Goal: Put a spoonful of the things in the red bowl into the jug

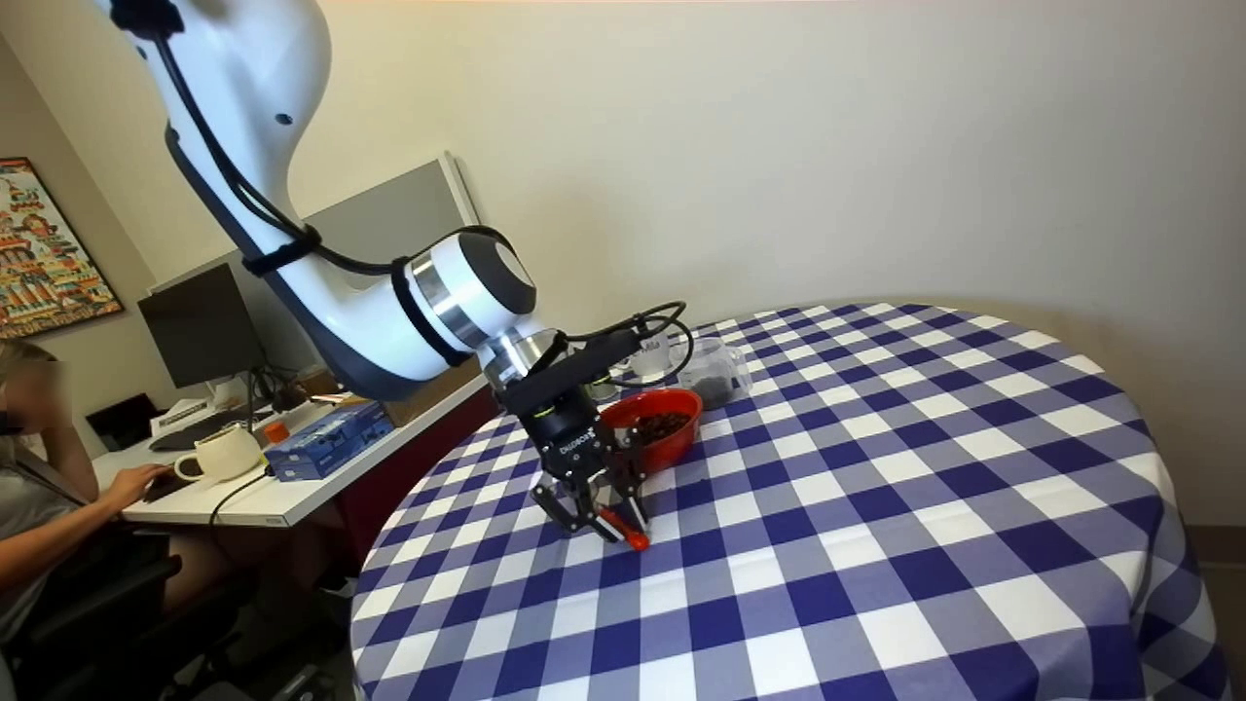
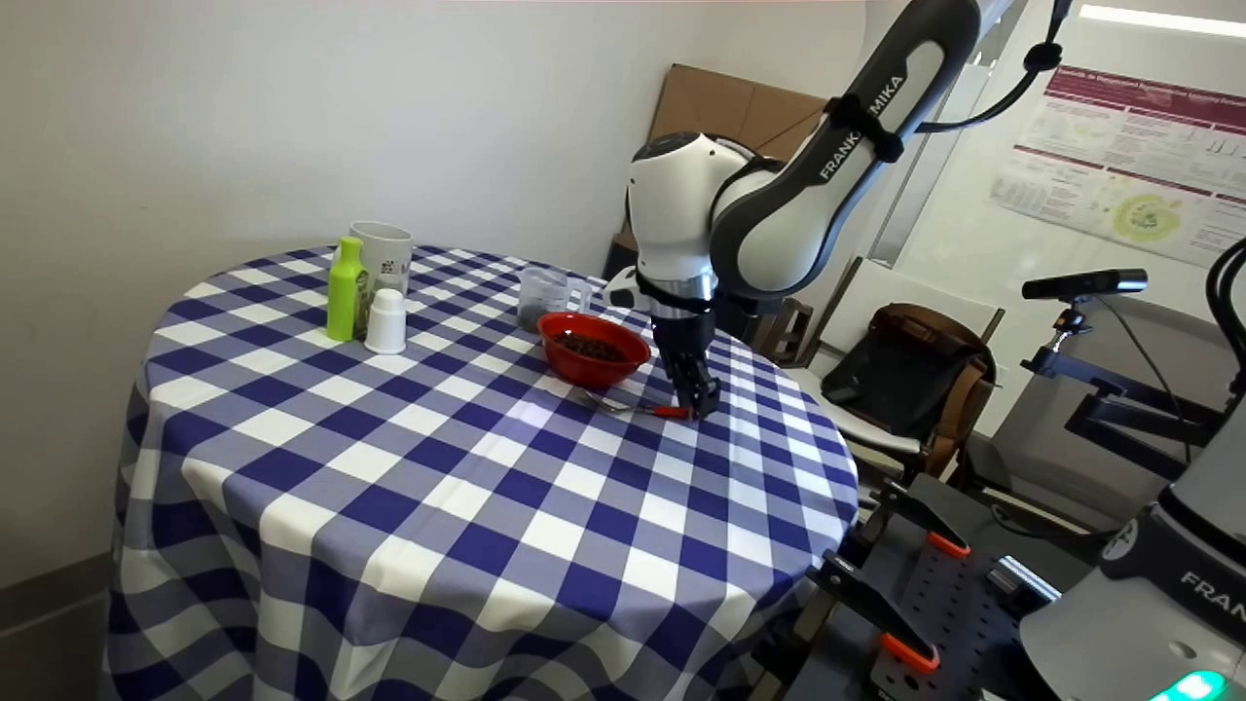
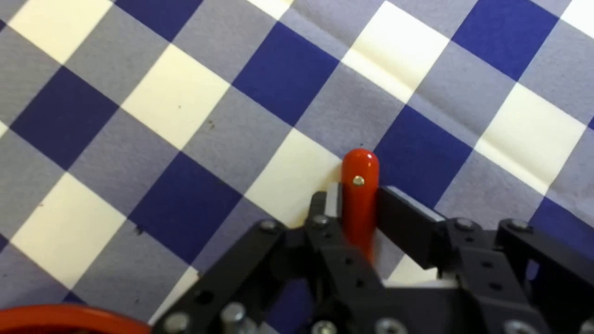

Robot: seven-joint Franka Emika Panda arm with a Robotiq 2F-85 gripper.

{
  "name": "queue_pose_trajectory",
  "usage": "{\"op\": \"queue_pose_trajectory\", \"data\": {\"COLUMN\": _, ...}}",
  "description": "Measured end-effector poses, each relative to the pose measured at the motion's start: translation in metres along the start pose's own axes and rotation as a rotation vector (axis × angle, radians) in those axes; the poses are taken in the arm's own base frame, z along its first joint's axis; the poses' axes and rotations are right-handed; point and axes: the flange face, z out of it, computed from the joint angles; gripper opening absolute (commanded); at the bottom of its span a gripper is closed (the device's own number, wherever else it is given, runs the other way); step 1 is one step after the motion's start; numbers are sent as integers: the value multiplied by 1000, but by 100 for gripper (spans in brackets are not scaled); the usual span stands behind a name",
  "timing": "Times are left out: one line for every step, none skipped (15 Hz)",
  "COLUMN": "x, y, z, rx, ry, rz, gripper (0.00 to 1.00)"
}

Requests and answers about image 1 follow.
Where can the grey white-framed partition panel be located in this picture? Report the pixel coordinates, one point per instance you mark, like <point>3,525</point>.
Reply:
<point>404,210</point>

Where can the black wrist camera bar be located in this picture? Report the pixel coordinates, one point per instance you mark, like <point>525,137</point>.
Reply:
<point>571,360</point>

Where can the red plastic bowl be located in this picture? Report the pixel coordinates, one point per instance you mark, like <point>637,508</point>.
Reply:
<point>675,433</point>

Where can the black office chair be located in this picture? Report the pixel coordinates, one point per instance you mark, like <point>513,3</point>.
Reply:
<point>90,630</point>

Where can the white desk phone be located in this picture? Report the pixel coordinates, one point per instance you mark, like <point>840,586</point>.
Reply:
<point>188,424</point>

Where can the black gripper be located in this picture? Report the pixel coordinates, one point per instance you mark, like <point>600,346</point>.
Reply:
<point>571,433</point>

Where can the dark red desk cabinet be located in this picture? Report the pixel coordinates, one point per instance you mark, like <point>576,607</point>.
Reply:
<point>414,471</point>

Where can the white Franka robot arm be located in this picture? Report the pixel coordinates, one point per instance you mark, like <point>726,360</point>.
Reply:
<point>377,315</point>

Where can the framed colourful wall picture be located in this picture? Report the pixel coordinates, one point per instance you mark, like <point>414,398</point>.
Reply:
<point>43,267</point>

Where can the blue white checkered tablecloth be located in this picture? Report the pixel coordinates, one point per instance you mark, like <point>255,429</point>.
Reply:
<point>841,546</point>

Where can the dark bits in bowl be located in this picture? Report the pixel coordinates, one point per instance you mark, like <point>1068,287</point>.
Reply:
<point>662,420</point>

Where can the white translucent mug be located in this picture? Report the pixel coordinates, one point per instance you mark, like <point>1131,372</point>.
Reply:
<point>657,360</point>

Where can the blue rectangular box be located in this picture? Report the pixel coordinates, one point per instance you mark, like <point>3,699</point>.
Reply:
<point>323,446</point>

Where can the clear plastic jug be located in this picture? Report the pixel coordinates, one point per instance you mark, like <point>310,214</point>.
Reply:
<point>723,376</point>

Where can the black computer monitor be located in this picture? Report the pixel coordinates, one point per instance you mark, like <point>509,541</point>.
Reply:
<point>195,324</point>

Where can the white coffee mug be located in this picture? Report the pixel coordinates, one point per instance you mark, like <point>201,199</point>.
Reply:
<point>226,452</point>

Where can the small black box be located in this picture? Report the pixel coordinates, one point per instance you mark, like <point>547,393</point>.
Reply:
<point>123,424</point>

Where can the white office desk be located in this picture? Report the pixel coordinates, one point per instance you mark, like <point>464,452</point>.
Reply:
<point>284,502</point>

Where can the seated person grey shirt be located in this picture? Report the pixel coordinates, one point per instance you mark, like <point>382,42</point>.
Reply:
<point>40,521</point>

